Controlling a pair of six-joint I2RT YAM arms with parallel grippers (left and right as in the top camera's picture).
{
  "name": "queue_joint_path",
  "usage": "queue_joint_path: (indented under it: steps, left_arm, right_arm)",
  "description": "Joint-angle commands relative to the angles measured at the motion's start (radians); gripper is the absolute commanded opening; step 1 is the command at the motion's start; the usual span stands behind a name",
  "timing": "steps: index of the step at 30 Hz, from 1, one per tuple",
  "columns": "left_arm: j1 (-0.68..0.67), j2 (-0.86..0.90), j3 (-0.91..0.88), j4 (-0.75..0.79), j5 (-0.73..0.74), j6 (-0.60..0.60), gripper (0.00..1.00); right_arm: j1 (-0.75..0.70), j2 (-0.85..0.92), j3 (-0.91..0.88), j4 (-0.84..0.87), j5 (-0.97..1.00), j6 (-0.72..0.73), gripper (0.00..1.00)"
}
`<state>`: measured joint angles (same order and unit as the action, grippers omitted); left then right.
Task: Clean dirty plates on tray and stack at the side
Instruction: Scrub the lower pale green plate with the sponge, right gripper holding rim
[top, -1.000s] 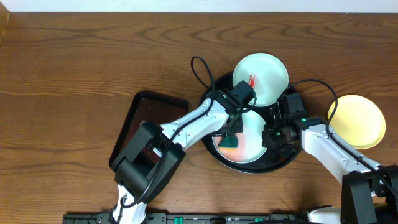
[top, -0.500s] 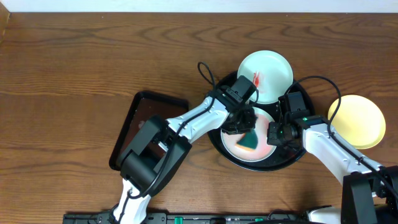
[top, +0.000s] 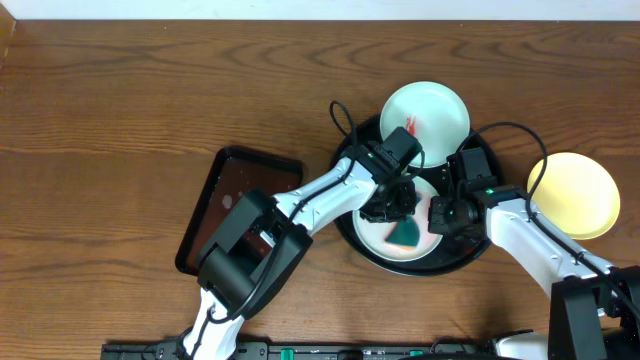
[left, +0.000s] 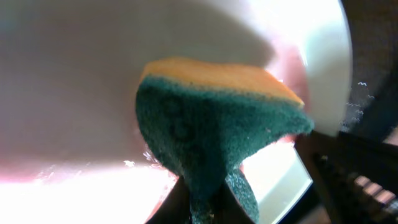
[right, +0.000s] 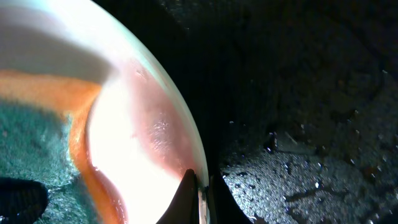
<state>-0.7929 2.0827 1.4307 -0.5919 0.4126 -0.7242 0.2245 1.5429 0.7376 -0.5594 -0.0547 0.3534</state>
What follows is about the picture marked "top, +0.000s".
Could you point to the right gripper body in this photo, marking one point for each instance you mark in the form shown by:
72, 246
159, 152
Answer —
445, 219

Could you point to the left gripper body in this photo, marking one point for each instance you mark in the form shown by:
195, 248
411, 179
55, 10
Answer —
392, 203

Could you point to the green sponge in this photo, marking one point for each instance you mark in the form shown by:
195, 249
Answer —
405, 233

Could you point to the pale green plate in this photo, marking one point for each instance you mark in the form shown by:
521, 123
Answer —
431, 112
372, 235

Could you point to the yellow plate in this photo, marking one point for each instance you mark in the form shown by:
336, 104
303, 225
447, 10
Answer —
577, 194

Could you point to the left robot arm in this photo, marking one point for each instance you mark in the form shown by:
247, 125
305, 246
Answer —
248, 257

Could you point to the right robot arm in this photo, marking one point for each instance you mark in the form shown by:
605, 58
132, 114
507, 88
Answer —
594, 305

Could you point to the black round tray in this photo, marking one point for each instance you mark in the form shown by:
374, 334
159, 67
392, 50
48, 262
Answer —
451, 254

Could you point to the black rectangular tray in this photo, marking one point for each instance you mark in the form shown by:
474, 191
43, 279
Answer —
235, 171

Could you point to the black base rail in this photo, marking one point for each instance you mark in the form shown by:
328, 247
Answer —
263, 351

